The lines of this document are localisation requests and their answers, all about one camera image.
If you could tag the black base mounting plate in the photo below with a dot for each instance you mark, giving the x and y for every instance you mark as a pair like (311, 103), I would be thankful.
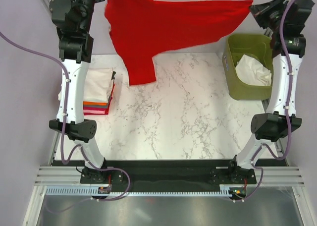
(168, 175)

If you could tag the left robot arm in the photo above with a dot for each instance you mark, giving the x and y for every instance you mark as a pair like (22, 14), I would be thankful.
(72, 19)

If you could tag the right aluminium frame post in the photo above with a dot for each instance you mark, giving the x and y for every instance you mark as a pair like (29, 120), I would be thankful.
(268, 32)

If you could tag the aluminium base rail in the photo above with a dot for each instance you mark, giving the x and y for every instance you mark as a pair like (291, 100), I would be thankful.
(69, 176)

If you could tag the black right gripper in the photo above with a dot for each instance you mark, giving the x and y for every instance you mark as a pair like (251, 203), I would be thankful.
(259, 11)

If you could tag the white slotted cable duct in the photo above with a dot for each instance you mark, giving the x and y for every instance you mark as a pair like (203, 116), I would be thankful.
(101, 191)

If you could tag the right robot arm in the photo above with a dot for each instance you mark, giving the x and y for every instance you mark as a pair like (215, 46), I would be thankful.
(279, 119)

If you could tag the green plastic bin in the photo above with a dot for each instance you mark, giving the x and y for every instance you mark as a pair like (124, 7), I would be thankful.
(256, 46)

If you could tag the white crumpled t shirt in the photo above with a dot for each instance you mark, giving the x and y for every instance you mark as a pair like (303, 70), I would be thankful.
(250, 71)

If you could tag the white folded t shirt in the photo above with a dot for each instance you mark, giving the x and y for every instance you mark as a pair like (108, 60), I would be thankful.
(97, 85)

